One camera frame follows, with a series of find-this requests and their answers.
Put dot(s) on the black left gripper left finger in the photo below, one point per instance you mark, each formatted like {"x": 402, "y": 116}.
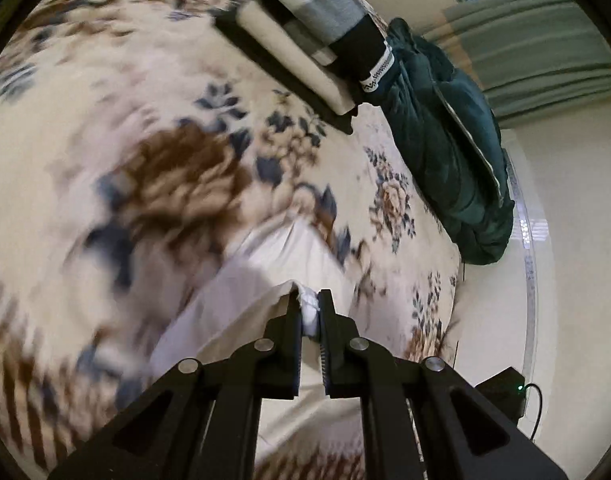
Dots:
{"x": 198, "y": 421}

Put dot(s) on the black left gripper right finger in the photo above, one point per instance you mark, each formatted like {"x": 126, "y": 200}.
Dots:
{"x": 421, "y": 420}

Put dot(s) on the white t-shirt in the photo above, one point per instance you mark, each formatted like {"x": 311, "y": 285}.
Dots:
{"x": 232, "y": 309}

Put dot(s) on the white bed headboard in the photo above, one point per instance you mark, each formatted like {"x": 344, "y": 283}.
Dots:
{"x": 510, "y": 310}

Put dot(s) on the dark green plush blanket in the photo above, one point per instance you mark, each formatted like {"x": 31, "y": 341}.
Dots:
{"x": 426, "y": 140}

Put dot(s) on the dark green velvet pillow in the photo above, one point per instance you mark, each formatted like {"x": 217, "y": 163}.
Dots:
{"x": 476, "y": 130}

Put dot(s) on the floral brown checkered bedspread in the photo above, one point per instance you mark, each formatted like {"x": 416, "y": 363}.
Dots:
{"x": 138, "y": 150}

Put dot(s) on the green right curtain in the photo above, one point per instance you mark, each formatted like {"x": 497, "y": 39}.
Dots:
{"x": 531, "y": 58}

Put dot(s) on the black bottom folded garment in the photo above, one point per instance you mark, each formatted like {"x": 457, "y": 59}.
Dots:
{"x": 226, "y": 23}

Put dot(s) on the cream folded garment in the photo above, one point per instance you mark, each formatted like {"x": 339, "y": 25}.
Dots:
{"x": 259, "y": 24}

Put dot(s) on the black striped folded garment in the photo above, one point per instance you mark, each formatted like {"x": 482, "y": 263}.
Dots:
{"x": 343, "y": 38}

